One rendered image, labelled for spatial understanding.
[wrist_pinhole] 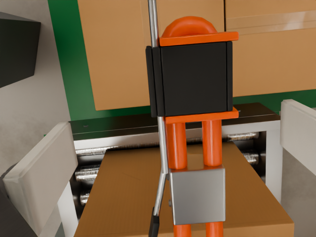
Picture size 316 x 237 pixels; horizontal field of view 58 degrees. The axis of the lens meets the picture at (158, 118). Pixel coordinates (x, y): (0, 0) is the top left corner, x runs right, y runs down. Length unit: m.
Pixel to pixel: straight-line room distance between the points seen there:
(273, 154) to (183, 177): 0.63
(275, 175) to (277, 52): 0.37
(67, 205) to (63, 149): 0.81
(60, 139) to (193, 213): 0.22
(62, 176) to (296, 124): 0.13
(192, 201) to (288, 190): 1.46
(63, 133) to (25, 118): 1.40
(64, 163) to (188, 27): 0.18
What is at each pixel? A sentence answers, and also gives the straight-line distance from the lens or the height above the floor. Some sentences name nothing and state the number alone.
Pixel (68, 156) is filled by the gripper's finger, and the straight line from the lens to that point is 0.17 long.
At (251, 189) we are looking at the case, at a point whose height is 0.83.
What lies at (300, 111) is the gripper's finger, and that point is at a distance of 0.17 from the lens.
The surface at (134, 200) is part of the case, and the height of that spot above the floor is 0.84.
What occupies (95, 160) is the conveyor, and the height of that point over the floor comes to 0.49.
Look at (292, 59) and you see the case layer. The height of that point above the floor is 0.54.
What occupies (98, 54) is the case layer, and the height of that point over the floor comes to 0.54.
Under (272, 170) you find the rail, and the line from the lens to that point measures 0.95.
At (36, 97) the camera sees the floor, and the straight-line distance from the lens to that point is 1.51.
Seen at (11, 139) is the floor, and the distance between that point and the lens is 1.63.
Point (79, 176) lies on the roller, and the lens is 0.96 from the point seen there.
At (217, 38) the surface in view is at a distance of 0.28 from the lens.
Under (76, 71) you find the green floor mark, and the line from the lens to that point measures 1.43.
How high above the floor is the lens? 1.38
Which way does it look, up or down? 73 degrees down
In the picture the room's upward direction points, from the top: 175 degrees clockwise
